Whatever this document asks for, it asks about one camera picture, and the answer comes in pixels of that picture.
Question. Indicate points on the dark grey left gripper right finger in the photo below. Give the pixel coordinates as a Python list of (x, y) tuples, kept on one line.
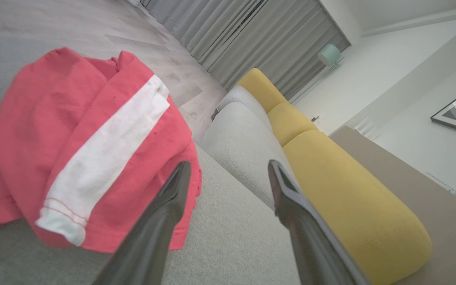
[(303, 229)]

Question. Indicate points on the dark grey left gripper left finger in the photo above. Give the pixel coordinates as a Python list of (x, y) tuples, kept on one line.
[(160, 221)]

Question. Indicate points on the red white basketball jersey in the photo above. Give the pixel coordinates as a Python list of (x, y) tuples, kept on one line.
[(38, 130)]

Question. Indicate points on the long yellow sofa back cushion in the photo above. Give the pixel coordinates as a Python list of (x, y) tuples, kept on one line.
[(362, 213)]

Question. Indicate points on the large grey sofa seat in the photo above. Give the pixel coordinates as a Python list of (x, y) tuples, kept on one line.
[(232, 237)]

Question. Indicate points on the grey sofa seat cushion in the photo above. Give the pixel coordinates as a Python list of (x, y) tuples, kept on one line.
[(244, 142), (244, 99)]

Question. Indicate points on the short yellow sofa back cushion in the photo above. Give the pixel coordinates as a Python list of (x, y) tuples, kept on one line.
[(259, 87), (289, 122)]

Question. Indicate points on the white antenna router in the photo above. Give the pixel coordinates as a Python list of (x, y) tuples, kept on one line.
[(366, 128)]

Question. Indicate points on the brown panel behind sofa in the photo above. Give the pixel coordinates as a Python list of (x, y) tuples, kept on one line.
[(441, 237)]

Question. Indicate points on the flat white device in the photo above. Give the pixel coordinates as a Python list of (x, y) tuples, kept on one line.
[(443, 185)]

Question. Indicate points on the mint green floor lamp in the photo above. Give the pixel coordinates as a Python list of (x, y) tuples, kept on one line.
[(329, 54)]

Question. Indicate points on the grey pleated curtain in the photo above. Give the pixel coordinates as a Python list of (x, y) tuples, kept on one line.
[(259, 39)]

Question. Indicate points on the white wall socket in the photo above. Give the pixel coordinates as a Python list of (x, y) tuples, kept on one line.
[(316, 118)]

